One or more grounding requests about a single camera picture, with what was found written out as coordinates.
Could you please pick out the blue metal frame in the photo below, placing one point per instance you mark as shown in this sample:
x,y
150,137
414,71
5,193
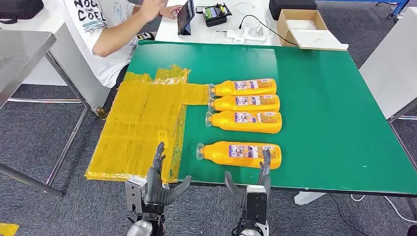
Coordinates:
x,y
400,6

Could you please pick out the black bag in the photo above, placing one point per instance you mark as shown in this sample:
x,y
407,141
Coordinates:
x,y
19,8

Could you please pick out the black label printer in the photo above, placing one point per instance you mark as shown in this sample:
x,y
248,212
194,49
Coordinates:
x,y
215,14

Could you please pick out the white charger adapter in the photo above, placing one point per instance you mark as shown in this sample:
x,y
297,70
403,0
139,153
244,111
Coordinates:
x,y
238,40

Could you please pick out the yellow floor tape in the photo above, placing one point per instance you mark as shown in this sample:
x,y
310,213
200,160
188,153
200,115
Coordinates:
x,y
8,229

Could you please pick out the white power strip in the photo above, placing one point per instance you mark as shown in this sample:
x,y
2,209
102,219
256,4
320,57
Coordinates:
x,y
251,35

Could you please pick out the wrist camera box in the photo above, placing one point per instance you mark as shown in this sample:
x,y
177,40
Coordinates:
x,y
256,203
134,192

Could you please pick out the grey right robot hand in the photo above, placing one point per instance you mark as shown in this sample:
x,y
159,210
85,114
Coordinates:
x,y
265,169

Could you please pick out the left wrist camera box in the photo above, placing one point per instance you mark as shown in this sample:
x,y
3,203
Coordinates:
x,y
134,192

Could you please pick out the black tablet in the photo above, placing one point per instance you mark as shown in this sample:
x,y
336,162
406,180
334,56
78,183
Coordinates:
x,y
185,16

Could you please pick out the black case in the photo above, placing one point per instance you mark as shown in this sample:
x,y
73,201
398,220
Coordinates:
x,y
291,8

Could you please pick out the person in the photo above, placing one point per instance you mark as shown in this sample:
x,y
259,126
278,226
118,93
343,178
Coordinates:
x,y
107,32

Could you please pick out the white foam insert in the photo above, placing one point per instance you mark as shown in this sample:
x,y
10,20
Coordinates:
x,y
301,24

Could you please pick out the cardboard box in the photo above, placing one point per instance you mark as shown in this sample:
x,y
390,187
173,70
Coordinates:
x,y
293,35

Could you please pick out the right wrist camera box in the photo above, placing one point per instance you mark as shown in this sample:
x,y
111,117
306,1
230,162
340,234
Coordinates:
x,y
256,203

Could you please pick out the steel table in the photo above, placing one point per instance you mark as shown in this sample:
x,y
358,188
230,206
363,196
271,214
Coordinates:
x,y
22,55

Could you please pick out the white side table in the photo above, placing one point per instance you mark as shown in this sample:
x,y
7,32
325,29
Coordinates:
x,y
391,65

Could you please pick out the orange detergent bottle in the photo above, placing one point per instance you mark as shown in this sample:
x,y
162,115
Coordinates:
x,y
228,123
221,154
228,88
228,103

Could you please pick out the white table foot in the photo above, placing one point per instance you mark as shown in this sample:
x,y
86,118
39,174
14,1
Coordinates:
x,y
308,198

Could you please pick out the person's right forearm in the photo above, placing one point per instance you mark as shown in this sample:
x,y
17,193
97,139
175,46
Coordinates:
x,y
120,34

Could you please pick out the person's left hand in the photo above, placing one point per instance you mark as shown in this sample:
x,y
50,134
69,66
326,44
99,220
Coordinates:
x,y
172,11

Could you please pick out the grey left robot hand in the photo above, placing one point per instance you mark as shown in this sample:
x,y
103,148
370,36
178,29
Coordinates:
x,y
154,189

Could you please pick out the yellow taped sheet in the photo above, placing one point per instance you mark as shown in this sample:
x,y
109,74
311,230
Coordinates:
x,y
140,130

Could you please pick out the white desk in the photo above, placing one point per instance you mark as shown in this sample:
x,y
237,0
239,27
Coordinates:
x,y
65,49

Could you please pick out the person's right hand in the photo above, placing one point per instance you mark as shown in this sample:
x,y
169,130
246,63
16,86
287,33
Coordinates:
x,y
151,9

